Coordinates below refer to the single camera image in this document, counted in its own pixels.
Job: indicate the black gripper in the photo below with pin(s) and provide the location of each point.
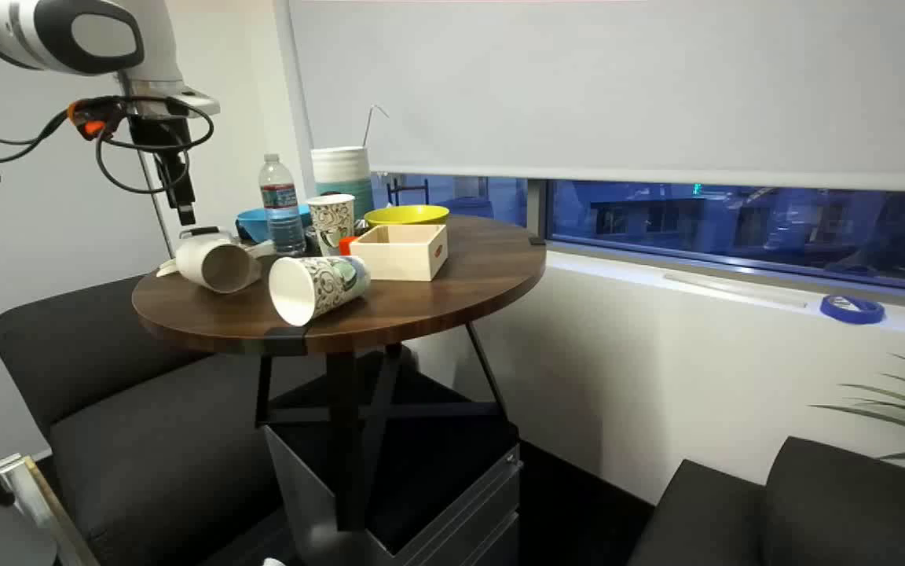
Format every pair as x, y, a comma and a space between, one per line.
159, 133

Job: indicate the patterned paper cup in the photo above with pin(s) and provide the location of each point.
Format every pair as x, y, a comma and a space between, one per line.
332, 220
317, 287

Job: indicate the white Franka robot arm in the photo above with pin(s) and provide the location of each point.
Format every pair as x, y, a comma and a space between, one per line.
15, 25

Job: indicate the small orange object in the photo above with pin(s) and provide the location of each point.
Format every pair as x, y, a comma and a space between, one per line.
344, 245

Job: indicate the blue bowl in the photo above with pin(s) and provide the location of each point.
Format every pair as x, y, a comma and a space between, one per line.
252, 220

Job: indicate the white paper sheet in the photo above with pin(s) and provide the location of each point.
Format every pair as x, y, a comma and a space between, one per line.
169, 268

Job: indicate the clear plastic water bottle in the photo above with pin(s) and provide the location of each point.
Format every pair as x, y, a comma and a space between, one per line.
283, 206

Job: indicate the white and teal container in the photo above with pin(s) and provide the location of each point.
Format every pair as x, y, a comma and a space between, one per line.
344, 166

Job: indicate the yellow plate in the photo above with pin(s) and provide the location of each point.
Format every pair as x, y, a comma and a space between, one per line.
407, 215

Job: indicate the light wooden box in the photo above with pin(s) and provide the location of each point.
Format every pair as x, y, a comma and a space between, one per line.
399, 260

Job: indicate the dark grey sofa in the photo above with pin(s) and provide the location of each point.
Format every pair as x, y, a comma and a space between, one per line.
140, 442

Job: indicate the round dark wooden table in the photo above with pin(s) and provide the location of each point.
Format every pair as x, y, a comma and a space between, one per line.
474, 262

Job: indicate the white roller blind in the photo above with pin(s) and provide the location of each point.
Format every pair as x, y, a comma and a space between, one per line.
622, 84

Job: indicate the window with dark glass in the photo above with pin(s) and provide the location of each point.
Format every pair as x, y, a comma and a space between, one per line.
747, 231

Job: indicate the blue tape roll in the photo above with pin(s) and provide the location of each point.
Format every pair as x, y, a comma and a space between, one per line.
850, 309

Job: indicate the dark grey armchair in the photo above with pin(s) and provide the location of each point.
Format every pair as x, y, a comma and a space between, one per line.
820, 512

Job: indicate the silver metal frame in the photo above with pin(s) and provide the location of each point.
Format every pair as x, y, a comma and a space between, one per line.
39, 499

